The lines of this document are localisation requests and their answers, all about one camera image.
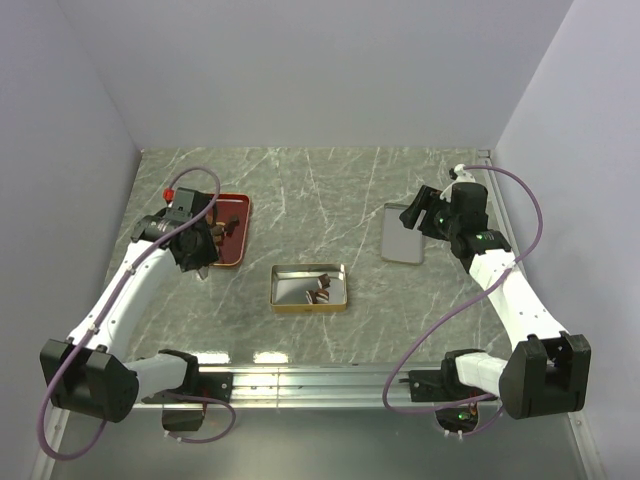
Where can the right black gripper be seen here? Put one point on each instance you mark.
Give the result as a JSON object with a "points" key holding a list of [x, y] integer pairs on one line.
{"points": [[426, 197]]}

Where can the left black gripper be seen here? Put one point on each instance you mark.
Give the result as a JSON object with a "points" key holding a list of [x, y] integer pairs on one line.
{"points": [[206, 256]]}

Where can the dark cube chocolate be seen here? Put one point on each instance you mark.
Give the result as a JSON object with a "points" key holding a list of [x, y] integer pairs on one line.
{"points": [[324, 281]]}

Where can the round brown chocolate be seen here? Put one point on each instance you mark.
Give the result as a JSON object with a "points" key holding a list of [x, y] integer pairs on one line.
{"points": [[322, 296]]}

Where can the brown oval chocolate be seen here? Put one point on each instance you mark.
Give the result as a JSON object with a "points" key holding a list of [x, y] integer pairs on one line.
{"points": [[218, 233]]}

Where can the metal tongs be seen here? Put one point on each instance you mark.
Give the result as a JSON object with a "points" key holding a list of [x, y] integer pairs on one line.
{"points": [[204, 271]]}

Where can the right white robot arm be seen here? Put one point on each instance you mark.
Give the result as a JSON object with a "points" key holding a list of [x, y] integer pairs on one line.
{"points": [[547, 371]]}

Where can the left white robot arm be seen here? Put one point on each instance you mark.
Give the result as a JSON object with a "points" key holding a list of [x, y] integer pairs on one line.
{"points": [[86, 373]]}

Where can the dark chocolate block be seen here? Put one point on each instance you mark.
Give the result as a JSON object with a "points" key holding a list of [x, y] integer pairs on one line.
{"points": [[231, 224]]}

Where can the red rectangular tray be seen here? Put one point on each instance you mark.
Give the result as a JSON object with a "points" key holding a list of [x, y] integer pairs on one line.
{"points": [[234, 246]]}

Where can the grey tin lid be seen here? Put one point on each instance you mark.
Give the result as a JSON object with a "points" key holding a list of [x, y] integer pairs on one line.
{"points": [[398, 244]]}

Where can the gold tin box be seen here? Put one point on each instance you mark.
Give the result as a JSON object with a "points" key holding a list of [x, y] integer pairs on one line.
{"points": [[290, 282]]}

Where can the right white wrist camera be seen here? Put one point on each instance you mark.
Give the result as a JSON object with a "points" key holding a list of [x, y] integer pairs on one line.
{"points": [[458, 174]]}

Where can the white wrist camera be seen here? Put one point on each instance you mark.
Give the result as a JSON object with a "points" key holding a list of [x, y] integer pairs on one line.
{"points": [[458, 174], [169, 195]]}

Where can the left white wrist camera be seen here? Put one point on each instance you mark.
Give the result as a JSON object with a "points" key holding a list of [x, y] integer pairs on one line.
{"points": [[169, 195]]}

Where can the aluminium rail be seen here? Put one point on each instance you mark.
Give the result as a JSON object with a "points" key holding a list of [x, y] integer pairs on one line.
{"points": [[283, 386]]}

